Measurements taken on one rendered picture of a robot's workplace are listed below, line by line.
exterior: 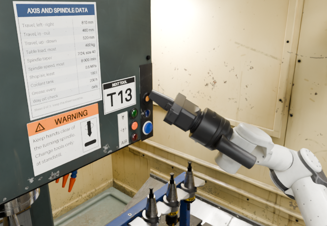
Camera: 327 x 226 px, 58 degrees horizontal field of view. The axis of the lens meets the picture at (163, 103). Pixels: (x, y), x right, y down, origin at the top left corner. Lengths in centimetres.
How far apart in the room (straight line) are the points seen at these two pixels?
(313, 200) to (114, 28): 67
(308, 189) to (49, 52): 74
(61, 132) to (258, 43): 95
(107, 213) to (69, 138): 155
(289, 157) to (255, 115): 52
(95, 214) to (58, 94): 162
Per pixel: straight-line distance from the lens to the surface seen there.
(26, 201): 80
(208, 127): 72
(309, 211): 91
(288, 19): 129
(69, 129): 63
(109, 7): 65
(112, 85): 67
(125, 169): 216
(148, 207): 105
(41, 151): 61
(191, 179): 119
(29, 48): 56
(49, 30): 57
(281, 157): 89
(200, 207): 176
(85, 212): 218
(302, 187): 94
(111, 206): 220
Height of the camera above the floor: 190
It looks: 18 degrees down
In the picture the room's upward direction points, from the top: straight up
